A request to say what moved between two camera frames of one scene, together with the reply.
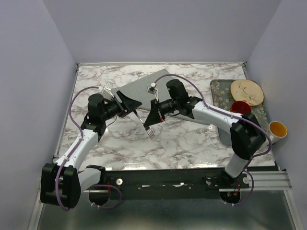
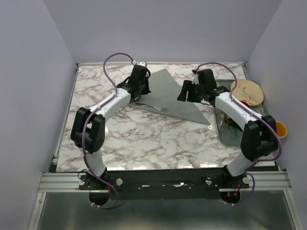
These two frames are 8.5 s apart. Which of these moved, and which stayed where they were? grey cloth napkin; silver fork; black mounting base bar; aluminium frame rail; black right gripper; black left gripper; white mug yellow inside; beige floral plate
Moved: black right gripper; silver fork; black left gripper
Stayed: aluminium frame rail; black mounting base bar; white mug yellow inside; beige floral plate; grey cloth napkin
